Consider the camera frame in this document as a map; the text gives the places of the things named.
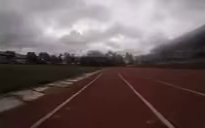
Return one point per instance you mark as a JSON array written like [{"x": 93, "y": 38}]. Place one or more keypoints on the row of trees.
[{"x": 90, "y": 58}]

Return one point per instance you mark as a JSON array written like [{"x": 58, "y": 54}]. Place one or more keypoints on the red running track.
[{"x": 106, "y": 103}]

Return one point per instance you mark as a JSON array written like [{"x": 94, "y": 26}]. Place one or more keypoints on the green grass field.
[{"x": 26, "y": 76}]

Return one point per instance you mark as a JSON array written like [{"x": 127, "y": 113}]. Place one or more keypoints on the grandstand building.
[{"x": 186, "y": 48}]

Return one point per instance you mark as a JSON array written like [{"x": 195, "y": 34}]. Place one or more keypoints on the grey concrete kerb strip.
[{"x": 20, "y": 96}]

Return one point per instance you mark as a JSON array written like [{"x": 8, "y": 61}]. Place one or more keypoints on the low grey building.
[{"x": 5, "y": 57}]

